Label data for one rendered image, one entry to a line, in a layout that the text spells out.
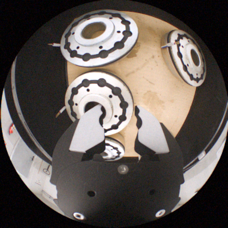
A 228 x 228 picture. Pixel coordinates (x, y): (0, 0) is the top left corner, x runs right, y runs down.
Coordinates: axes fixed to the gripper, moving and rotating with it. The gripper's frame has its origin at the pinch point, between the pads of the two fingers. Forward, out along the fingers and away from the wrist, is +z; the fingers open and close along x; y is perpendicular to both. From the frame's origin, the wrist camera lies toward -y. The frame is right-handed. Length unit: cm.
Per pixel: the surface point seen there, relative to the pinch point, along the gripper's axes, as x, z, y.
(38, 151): -31.5, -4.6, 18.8
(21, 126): -40.2, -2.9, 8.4
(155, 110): 6.7, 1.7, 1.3
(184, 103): 13.9, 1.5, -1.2
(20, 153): -285, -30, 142
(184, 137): 17.0, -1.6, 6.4
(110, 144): -1.3, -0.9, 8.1
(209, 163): 313, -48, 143
